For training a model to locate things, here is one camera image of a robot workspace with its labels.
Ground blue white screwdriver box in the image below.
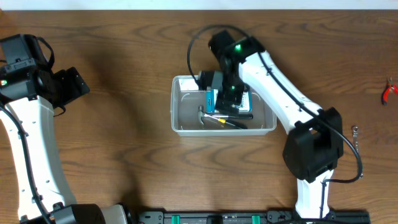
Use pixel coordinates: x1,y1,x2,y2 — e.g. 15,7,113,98
206,89,252,114

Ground black yellow screwdriver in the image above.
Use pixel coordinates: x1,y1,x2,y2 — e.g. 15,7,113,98
200,113,252,129

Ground small hammer black handle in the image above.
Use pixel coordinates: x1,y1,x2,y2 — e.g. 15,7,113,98
198,106,253,124

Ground clear plastic container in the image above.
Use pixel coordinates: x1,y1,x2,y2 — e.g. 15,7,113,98
170,75,277,136

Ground silver combination wrench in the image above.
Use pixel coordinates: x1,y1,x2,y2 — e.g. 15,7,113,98
351,126,363,179

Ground red handled pliers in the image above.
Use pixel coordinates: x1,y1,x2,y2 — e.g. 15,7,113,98
381,77,397,106

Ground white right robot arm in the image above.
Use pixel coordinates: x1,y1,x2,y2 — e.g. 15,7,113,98
198,30,343,218

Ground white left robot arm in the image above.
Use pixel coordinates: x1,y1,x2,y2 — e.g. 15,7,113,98
1,34,133,224

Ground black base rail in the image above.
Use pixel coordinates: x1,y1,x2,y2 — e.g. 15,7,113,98
136,210,371,224

